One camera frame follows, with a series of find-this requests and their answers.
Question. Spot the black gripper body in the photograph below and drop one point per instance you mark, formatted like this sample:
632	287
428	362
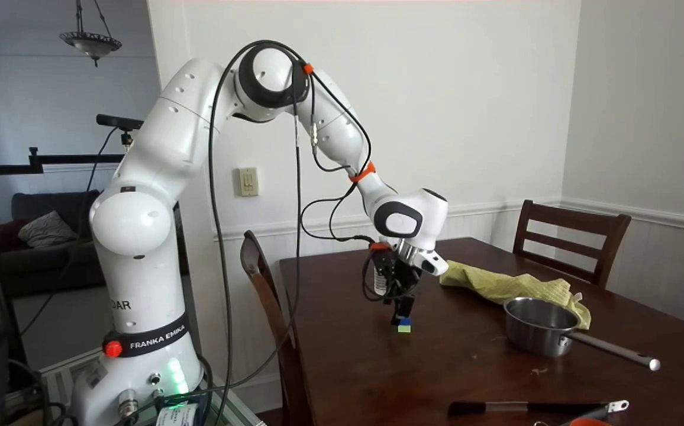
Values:
398	274

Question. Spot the yellow cloth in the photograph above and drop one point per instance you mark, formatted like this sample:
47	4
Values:
508	284

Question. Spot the blue block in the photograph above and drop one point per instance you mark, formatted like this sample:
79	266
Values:
404	320

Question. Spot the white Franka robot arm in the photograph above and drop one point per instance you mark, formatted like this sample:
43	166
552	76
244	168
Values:
147	237

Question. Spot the black kitchen tongs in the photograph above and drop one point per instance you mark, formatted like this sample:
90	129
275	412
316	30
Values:
531	407

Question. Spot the black camera on stand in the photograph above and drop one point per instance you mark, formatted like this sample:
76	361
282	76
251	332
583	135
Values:
120	122

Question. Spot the hanging ceiling lamp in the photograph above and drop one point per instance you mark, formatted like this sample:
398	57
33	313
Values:
90	40

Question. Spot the orange plastic cup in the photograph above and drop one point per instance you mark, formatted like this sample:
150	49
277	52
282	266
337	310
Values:
587	421

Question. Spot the beige wall light switch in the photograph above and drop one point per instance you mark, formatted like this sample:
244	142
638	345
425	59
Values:
246	180

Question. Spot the green block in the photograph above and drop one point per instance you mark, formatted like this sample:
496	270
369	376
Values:
404	327

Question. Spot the grey pillow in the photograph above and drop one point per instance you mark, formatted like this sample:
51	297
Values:
45	230

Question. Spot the dark sofa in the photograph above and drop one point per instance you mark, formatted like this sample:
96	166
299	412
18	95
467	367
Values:
47	257

